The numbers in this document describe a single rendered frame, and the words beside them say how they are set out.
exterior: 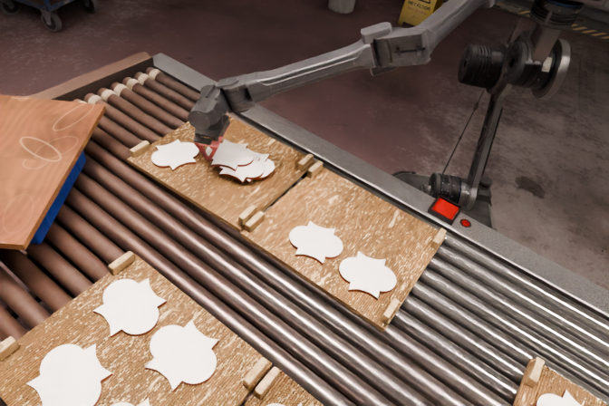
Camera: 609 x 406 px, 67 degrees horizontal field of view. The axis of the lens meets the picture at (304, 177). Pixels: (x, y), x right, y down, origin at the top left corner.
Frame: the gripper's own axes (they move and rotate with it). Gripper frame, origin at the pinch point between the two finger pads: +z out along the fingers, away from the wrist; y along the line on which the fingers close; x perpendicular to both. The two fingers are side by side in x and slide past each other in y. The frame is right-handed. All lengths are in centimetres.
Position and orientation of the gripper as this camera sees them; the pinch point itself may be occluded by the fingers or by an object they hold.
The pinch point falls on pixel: (212, 149)
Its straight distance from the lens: 131.9
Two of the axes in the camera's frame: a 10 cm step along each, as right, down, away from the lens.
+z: -1.3, 7.2, 6.8
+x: -9.8, -2.1, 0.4
